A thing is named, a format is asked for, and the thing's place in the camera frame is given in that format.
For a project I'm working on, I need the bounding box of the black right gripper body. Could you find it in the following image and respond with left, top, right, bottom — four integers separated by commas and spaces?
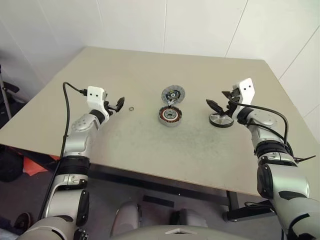
224, 91, 240, 118

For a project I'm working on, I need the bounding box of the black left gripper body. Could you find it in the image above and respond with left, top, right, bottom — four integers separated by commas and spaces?
103, 99, 119, 116

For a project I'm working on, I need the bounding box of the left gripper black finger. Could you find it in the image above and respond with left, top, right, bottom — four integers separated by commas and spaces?
115, 96, 126, 112

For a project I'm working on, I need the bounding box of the grey motor end cover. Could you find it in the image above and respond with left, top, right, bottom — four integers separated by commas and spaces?
161, 84, 186, 107

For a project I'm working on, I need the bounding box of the grey motor stator housing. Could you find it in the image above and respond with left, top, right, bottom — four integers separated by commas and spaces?
158, 106, 183, 128

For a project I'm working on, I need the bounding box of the orange sheet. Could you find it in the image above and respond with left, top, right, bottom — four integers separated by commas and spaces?
22, 152, 62, 177

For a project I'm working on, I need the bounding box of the black and silver stand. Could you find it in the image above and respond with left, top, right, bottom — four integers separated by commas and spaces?
0, 63, 21, 121

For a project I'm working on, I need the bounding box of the black floor strip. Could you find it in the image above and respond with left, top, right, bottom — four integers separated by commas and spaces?
142, 194, 175, 208

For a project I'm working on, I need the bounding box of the light grey rounded shape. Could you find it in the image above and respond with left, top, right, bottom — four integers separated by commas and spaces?
109, 201, 143, 236

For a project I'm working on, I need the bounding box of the black bag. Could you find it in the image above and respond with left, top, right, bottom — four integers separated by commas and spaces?
0, 144, 25, 182

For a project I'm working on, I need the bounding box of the grey robot torso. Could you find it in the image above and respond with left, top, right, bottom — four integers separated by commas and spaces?
112, 224, 282, 240

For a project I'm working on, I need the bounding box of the black shoe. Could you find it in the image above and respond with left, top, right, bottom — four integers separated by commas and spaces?
13, 212, 33, 232

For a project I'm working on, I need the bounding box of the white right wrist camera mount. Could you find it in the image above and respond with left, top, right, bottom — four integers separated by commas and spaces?
231, 77, 256, 118

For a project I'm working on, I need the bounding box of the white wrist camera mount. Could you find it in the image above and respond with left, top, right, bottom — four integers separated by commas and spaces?
231, 77, 256, 118
83, 85, 110, 121

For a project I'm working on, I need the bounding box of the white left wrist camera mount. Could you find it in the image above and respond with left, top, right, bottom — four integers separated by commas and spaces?
83, 85, 110, 121

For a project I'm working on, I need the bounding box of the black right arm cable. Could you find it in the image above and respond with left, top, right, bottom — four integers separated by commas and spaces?
228, 98, 298, 163

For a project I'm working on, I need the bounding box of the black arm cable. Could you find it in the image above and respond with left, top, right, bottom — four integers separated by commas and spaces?
37, 81, 88, 221
228, 98, 298, 163

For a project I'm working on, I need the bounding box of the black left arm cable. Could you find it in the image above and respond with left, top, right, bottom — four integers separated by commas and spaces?
37, 81, 88, 221

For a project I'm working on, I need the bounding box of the black metal table frame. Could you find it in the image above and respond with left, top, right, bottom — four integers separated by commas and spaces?
14, 149, 276, 223

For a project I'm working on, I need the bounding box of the black loose cable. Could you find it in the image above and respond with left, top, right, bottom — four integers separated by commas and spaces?
243, 201, 273, 209

